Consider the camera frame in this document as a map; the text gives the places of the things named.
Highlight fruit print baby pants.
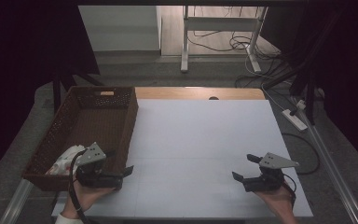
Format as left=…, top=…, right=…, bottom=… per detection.
left=45, top=145, right=87, bottom=176

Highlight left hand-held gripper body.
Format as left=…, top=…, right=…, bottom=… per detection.
left=74, top=142, right=125, bottom=189

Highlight person's right hand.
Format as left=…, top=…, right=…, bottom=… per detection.
left=255, top=183, right=296, bottom=217

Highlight white desk frame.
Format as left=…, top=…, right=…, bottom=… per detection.
left=180, top=5, right=269, bottom=75

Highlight black looped floor cable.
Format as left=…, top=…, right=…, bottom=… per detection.
left=281, top=133, right=321, bottom=175

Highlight dark curtain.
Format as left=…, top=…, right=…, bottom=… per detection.
left=260, top=0, right=358, bottom=175

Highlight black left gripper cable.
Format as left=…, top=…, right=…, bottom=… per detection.
left=68, top=148, right=91, bottom=224

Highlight white power strip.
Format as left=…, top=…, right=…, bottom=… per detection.
left=282, top=108, right=309, bottom=132

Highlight brown woven basket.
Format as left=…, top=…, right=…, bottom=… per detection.
left=22, top=86, right=140, bottom=192

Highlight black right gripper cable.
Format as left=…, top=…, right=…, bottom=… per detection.
left=281, top=174, right=297, bottom=209

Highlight black metal stand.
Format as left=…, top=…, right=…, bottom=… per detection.
left=262, top=8, right=349, bottom=125

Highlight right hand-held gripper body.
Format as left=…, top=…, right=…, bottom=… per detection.
left=242, top=152, right=300, bottom=193

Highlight aluminium rail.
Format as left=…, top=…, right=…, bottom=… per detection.
left=0, top=178, right=34, bottom=224
left=292, top=96, right=358, bottom=224

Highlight black tripod stand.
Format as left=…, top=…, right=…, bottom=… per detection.
left=50, top=66, right=105, bottom=115

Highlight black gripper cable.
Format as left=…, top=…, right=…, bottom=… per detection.
left=281, top=174, right=297, bottom=209
left=68, top=148, right=91, bottom=224

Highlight tangle of black cables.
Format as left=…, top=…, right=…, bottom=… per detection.
left=187, top=29, right=281, bottom=62

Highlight person's left hand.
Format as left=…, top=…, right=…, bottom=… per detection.
left=61, top=180, right=116, bottom=220

